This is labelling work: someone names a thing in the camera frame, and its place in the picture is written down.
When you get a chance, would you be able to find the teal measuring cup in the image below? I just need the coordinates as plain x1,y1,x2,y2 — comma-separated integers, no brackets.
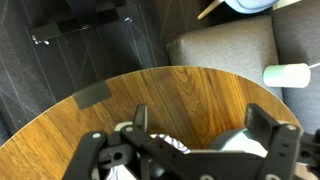
209,128,268,157

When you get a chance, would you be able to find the grey upholstered bench seat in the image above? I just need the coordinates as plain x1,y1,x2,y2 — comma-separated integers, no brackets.
167,0,320,133

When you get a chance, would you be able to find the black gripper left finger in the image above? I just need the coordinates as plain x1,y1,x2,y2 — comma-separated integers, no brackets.
133,104,148,131

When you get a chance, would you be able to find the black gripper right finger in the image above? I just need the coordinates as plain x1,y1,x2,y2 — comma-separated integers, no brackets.
244,103,279,140

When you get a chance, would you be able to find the white cylindrical cup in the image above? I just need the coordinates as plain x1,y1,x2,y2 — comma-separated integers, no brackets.
263,63,311,88

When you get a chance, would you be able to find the black tape patch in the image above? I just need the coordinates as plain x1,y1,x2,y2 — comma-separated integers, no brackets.
72,81,111,109

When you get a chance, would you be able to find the blue white patterned bowl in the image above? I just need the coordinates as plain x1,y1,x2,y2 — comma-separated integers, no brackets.
105,134,191,180

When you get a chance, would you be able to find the round wooden table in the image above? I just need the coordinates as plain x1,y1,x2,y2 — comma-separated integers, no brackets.
0,66,298,180

